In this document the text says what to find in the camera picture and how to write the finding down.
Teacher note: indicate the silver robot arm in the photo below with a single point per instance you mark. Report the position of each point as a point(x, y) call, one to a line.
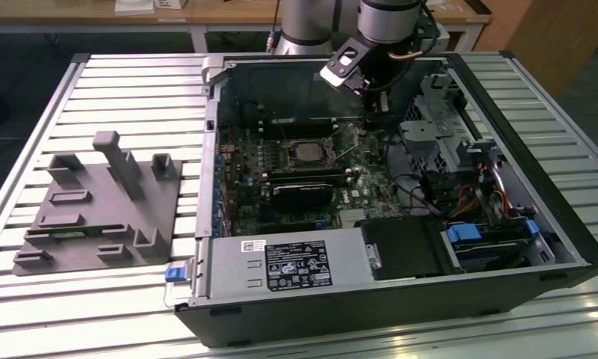
point(304, 22)

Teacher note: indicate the black RAM slot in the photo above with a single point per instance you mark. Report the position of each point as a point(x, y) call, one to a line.
point(304, 180)
point(304, 172)
point(301, 132)

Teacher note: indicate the CPU socket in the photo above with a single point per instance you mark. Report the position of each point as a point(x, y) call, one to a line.
point(293, 157)

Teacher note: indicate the grey metal disk bay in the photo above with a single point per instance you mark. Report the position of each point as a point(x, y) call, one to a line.
point(424, 134)

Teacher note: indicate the green motherboard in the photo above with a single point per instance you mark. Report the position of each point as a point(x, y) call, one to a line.
point(369, 187)

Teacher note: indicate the wooden cabinet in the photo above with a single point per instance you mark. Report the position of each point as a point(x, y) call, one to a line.
point(553, 37)

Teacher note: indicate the black graphics card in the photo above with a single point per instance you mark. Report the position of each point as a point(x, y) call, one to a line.
point(301, 194)

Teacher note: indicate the small silver heat sink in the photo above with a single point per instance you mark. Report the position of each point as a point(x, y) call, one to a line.
point(353, 218)

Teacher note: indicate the blue disk carrier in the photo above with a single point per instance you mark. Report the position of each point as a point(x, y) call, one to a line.
point(464, 233)

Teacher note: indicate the black plastic drive shroud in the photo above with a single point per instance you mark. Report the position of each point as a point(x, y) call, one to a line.
point(404, 247)

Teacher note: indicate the white box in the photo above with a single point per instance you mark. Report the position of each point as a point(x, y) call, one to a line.
point(171, 3)

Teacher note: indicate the blue plastic clip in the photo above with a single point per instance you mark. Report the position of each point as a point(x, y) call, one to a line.
point(532, 229)

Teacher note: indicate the white paper stack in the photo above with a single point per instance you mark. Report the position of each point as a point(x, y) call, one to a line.
point(135, 7)

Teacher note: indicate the grey power supply unit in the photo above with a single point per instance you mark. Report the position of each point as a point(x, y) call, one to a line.
point(229, 261)

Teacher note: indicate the wooden desk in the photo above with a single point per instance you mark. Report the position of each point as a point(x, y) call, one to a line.
point(80, 18)

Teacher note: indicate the grey parts rack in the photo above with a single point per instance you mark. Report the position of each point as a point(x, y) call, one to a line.
point(104, 209)

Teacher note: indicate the black open PC case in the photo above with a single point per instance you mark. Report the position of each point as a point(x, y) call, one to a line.
point(329, 321)

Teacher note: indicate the blue case latch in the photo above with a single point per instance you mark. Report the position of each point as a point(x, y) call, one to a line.
point(176, 273)

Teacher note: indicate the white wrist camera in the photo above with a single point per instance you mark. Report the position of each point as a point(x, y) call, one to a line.
point(341, 67)

